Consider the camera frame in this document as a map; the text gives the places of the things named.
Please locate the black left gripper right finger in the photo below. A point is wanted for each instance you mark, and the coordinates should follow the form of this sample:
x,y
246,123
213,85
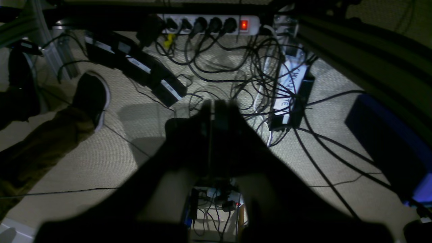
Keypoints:
x,y
280,206

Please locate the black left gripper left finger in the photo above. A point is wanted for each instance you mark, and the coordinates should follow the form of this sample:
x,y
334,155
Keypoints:
x,y
148,207

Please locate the black sneaker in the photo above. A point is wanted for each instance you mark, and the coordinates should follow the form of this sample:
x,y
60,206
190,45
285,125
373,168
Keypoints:
x,y
92,96

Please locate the olive trouser leg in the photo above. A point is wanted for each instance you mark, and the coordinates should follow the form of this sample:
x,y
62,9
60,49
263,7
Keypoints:
x,y
27,162

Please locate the blue plastic box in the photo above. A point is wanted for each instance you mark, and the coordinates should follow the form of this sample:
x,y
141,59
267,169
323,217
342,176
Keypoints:
x,y
401,155

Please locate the black power adapter brick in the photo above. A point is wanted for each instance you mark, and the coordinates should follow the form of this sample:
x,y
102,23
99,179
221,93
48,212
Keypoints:
x,y
119,52

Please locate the white power strip red switch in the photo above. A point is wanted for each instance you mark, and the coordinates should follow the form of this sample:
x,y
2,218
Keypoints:
x,y
246,25

